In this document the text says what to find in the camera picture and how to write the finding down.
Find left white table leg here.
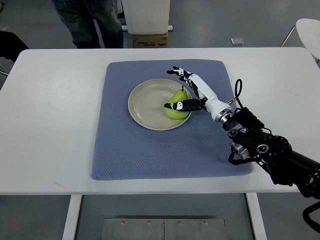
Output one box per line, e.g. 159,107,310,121
62,194,82,240

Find white table leg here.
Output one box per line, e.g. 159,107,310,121
62,194,82,240
245,193,267,240

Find blue woven table mat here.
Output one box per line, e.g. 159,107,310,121
91,59,253,181

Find green pear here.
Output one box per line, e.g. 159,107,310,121
164,85,190,121

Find brown cardboard box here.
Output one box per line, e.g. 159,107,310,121
132,33,168,49

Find white round chair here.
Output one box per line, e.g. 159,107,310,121
281,18,320,61

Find beige round plate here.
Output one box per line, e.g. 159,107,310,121
128,78,189,131

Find black object at left edge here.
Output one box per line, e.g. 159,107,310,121
0,30,29,63

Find right white table leg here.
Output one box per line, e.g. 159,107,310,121
245,193,267,240

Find white cabinet with base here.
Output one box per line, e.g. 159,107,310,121
121,0,170,35

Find grey metal floor plate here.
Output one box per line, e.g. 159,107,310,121
101,218,228,240

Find person legs in jeans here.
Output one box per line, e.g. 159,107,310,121
52,0,124,49

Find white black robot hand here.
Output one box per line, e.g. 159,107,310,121
164,66,233,124

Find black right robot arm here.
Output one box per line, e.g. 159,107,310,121
223,105,320,199

